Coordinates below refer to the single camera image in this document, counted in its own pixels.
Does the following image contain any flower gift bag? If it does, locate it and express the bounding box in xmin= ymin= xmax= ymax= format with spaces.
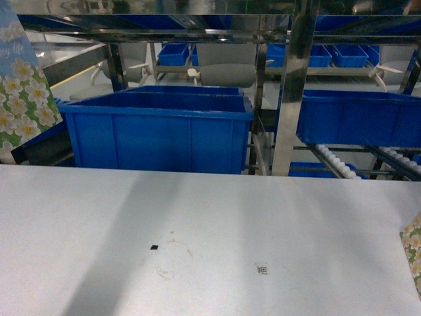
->
xmin=1 ymin=1 xmax=62 ymax=164
xmin=400 ymin=212 xmax=421 ymax=298

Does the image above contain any steel rack upright post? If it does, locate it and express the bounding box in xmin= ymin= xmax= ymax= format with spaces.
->
xmin=271 ymin=1 xmax=320 ymax=176

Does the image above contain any blue bin at right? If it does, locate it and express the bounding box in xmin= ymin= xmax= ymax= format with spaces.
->
xmin=297 ymin=90 xmax=420 ymax=148

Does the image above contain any blue bin behind table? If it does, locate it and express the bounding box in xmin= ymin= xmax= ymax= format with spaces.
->
xmin=59 ymin=86 xmax=253 ymax=174

